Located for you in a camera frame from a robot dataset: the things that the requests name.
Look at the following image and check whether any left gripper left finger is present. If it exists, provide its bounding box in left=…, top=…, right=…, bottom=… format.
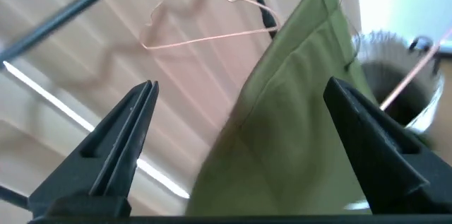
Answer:
left=28, top=80, right=160, bottom=218

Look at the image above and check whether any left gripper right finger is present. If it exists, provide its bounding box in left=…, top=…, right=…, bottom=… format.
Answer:
left=323, top=76, right=452, bottom=215

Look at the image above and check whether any pink clothes hanger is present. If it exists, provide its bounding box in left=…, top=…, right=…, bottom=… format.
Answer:
left=139, top=0, right=282, bottom=51
left=379, top=28, right=452, bottom=112

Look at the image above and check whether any green long-sleeved shirt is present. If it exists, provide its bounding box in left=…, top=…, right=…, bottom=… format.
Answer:
left=185, top=0, right=377, bottom=217

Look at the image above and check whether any white laundry basket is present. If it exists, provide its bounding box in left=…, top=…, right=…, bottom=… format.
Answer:
left=352, top=30, right=446, bottom=136

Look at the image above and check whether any black clothes rack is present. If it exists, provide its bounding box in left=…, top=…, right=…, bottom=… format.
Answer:
left=0, top=0, right=279, bottom=211

